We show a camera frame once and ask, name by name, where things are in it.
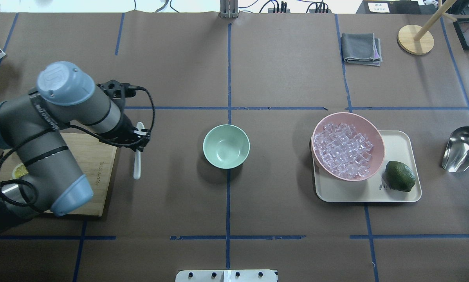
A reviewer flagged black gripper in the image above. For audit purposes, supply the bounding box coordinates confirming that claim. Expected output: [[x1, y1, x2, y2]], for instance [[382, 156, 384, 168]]
[[97, 80, 151, 152]]

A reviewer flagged white plastic spoon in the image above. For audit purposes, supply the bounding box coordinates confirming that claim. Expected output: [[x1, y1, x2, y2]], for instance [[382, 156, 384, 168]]
[[133, 122, 144, 180]]

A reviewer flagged metal ice scoop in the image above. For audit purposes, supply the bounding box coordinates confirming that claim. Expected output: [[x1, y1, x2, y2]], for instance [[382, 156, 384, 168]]
[[441, 126, 469, 173]]

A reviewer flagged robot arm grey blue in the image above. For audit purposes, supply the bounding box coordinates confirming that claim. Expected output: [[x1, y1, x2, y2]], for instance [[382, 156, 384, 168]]
[[0, 61, 152, 233]]

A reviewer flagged mint green bowl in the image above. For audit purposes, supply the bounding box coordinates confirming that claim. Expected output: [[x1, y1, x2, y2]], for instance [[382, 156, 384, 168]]
[[202, 124, 251, 169]]

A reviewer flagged clear ice cubes pile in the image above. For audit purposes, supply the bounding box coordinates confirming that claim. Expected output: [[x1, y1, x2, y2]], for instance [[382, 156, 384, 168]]
[[311, 123, 373, 180]]

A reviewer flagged pink bowl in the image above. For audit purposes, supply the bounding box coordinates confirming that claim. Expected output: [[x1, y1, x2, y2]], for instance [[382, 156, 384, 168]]
[[311, 112, 386, 181]]

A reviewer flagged wooden cutting board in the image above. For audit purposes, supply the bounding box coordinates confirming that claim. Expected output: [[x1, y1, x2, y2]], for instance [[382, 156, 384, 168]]
[[0, 132, 117, 217]]

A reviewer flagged lemon slice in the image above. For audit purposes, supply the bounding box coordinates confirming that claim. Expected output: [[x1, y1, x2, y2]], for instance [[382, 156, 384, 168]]
[[11, 163, 29, 180]]

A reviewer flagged folded grey cloth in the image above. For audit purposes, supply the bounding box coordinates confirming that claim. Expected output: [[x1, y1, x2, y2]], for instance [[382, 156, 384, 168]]
[[341, 33, 382, 67]]

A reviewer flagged beige plastic tray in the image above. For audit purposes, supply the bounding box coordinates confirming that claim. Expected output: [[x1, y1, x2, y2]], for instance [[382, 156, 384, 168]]
[[313, 130, 421, 203]]

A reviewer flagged green lime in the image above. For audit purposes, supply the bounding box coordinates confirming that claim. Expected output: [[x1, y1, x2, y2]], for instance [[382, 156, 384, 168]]
[[385, 161, 416, 192]]

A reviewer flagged wooden stand with round base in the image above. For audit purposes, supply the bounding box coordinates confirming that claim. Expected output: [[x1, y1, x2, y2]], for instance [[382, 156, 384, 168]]
[[396, 0, 456, 55]]

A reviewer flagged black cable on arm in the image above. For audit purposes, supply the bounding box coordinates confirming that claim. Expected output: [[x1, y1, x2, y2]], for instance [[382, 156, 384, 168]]
[[0, 85, 156, 208]]

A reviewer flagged aluminium frame post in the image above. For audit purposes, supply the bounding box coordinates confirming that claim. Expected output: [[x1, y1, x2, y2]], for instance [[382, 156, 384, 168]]
[[219, 0, 240, 18]]

